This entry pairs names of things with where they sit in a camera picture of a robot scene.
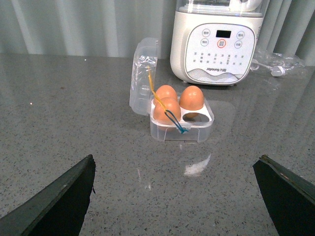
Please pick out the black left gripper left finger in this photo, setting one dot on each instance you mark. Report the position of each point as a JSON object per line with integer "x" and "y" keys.
{"x": 57, "y": 210}

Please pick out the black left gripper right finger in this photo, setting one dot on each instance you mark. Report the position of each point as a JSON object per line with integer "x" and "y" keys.
{"x": 289, "y": 199}

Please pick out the clear plastic egg box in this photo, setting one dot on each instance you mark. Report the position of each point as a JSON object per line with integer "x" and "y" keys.
{"x": 185, "y": 116}

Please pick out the brown egg back right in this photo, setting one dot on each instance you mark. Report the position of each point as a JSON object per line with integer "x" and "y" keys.
{"x": 192, "y": 99}

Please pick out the brown egg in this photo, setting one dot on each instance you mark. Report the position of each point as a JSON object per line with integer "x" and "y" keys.
{"x": 170, "y": 104}
{"x": 166, "y": 93}
{"x": 192, "y": 99}

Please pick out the brown egg front left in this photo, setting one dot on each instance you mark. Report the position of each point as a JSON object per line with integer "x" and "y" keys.
{"x": 170, "y": 104}

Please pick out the brown egg back left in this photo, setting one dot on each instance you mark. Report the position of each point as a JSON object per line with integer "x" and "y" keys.
{"x": 166, "y": 93}

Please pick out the blue rubber band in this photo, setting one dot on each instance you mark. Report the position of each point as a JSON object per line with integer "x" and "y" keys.
{"x": 174, "y": 120}

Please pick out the clear plastic bag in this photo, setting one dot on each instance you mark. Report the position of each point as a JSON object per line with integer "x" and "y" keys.
{"x": 276, "y": 64}

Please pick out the yellow rubber band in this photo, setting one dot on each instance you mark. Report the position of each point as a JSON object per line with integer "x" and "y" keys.
{"x": 152, "y": 89}

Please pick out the white soy milk maker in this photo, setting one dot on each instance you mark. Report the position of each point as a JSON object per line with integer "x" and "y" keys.
{"x": 213, "y": 41}

